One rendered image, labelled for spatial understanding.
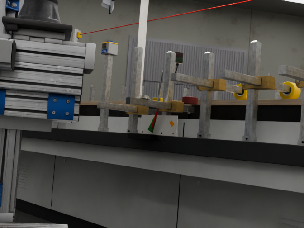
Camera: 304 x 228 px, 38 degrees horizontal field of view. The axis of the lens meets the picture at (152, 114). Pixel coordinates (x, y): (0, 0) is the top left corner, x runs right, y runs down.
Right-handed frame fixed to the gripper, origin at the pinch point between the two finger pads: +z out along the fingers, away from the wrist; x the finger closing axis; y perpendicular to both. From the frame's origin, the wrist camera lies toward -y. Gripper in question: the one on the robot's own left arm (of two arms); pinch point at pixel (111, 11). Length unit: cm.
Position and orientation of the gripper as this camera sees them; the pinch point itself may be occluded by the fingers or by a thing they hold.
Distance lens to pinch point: 236.4
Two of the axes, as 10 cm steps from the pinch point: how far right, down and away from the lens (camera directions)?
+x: 2.3, -0.3, -9.7
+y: -9.7, -0.8, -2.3
